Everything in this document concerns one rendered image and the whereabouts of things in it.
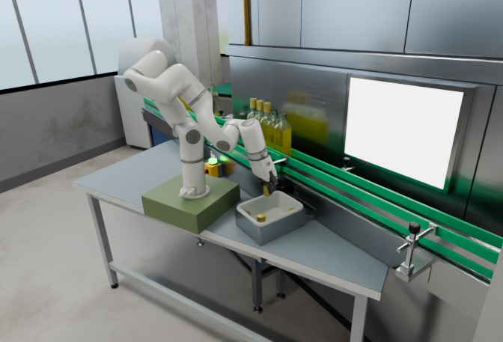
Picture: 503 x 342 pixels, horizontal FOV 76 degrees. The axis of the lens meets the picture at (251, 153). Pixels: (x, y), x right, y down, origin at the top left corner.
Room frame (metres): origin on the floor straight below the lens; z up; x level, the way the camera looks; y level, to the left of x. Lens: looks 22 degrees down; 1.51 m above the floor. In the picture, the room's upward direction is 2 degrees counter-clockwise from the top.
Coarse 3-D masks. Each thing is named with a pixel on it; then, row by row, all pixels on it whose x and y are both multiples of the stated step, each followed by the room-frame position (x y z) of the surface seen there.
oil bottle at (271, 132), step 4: (272, 120) 1.42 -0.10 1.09; (276, 120) 1.42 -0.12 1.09; (268, 124) 1.43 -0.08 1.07; (272, 124) 1.40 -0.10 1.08; (276, 124) 1.40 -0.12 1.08; (268, 128) 1.43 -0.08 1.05; (272, 128) 1.40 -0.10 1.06; (268, 132) 1.43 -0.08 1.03; (272, 132) 1.40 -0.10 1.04; (268, 136) 1.43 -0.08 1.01; (272, 136) 1.40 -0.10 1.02; (268, 140) 1.43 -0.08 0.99; (272, 140) 1.40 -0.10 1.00; (268, 144) 1.43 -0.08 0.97; (272, 144) 1.40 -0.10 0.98; (272, 148) 1.40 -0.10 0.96
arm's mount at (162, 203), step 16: (208, 176) 1.39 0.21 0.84; (160, 192) 1.23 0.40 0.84; (176, 192) 1.23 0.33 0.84; (224, 192) 1.22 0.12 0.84; (144, 208) 1.20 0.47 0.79; (160, 208) 1.15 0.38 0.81; (176, 208) 1.10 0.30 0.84; (192, 208) 1.10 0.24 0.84; (208, 208) 1.11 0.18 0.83; (224, 208) 1.20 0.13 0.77; (176, 224) 1.11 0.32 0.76; (192, 224) 1.06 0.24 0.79; (208, 224) 1.10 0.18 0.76
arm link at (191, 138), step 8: (184, 120) 1.25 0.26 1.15; (192, 120) 1.26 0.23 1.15; (176, 128) 1.26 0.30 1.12; (184, 128) 1.19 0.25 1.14; (192, 128) 1.19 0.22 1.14; (184, 136) 1.18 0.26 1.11; (192, 136) 1.18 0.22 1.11; (200, 136) 1.20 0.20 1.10; (184, 144) 1.18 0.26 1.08; (192, 144) 1.18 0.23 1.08; (200, 144) 1.20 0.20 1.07; (184, 152) 1.19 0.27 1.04; (192, 152) 1.19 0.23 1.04; (200, 152) 1.21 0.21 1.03; (184, 160) 1.19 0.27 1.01; (192, 160) 1.19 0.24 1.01; (200, 160) 1.20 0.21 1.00
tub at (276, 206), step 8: (272, 192) 1.20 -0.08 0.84; (280, 192) 1.20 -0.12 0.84; (256, 200) 1.15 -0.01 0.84; (264, 200) 1.17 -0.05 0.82; (272, 200) 1.19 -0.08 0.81; (280, 200) 1.19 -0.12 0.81; (288, 200) 1.15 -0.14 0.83; (240, 208) 1.09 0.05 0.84; (248, 208) 1.13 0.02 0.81; (256, 208) 1.15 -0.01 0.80; (264, 208) 1.17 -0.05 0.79; (272, 208) 1.19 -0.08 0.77; (280, 208) 1.19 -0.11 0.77; (288, 208) 1.15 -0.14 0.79; (296, 208) 1.07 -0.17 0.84; (248, 216) 1.02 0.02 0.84; (256, 216) 1.13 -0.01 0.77; (272, 216) 1.13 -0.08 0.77; (280, 216) 1.02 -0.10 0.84; (256, 224) 0.98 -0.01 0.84; (264, 224) 0.97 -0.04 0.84
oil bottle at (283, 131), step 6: (276, 126) 1.38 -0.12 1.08; (282, 126) 1.35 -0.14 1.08; (288, 126) 1.37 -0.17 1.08; (276, 132) 1.38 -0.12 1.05; (282, 132) 1.35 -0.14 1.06; (288, 132) 1.36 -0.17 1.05; (276, 138) 1.38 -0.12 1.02; (282, 138) 1.35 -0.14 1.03; (288, 138) 1.36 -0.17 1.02; (276, 144) 1.38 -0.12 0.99; (282, 144) 1.35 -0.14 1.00; (288, 144) 1.36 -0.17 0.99; (282, 150) 1.35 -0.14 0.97; (288, 150) 1.36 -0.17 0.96
